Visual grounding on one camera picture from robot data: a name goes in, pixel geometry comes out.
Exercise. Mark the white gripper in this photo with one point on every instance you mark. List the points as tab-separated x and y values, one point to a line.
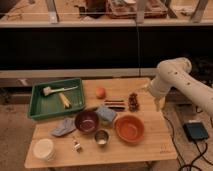
158	92

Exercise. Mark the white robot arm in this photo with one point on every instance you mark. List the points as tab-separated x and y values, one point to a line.
175	73

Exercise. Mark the red orange bowl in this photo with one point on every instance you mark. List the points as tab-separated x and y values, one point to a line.
129	128

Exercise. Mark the purple bowl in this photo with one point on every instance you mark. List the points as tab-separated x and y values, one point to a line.
87	122

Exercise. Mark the wooden table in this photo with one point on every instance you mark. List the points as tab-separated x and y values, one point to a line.
156	144

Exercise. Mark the black pedal box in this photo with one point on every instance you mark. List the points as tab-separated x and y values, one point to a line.
195	131

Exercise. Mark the orange peach fruit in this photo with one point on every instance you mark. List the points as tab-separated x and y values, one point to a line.
100	92

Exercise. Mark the small metal cup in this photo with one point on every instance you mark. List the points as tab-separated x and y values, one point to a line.
101	137

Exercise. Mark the grey folded cloth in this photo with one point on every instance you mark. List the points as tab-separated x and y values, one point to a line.
65	127

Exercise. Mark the green plastic tray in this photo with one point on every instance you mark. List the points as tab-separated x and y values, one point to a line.
44	107

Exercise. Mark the white dish brush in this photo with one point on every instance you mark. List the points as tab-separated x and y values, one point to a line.
48	90

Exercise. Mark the white round container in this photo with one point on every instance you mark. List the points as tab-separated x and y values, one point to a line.
44	149

